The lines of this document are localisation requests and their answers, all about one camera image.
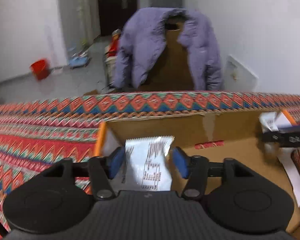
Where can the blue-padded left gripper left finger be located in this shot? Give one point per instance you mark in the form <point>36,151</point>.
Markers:
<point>101,170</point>

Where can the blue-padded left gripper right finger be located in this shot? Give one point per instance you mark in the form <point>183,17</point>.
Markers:
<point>195,170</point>

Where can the white silver snack packet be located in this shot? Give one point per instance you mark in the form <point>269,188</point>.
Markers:
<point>145,167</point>

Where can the cardboard box with orange rim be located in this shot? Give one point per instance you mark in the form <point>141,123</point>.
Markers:
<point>215,135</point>

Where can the colourful patterned tablecloth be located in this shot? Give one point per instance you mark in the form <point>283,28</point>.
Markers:
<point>45,189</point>

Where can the brown wooden chair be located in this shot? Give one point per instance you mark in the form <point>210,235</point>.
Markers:
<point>171,71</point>

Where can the blue low cart with items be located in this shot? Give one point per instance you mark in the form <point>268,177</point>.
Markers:
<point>78,60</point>

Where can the red plastic bucket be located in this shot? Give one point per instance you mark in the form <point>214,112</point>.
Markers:
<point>40,69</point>

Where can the purple puffer jacket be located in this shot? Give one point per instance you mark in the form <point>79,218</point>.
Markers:
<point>143,40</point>

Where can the dark entrance door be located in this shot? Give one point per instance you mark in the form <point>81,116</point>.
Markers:
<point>113,14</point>

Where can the white wall panel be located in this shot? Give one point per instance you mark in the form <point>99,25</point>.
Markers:
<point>237,77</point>

